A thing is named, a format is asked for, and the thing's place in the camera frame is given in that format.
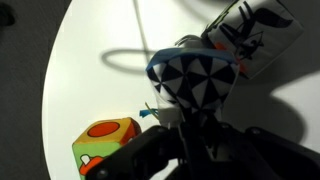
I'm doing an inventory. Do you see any orange circle foam cube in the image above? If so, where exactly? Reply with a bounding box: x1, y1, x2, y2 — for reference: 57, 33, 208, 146
71, 117, 143, 178

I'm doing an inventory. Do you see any black white triangle foam cube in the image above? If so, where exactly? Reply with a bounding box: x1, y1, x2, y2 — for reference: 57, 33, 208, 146
139, 47, 241, 130

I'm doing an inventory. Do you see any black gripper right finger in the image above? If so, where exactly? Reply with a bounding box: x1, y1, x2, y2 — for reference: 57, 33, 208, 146
213, 121, 320, 180

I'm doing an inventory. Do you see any checkered fox foam cube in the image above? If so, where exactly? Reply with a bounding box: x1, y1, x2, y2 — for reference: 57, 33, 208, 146
201, 0, 305, 80

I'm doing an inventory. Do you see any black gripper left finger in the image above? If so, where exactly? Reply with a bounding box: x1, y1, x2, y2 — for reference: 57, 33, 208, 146
85, 124, 188, 180

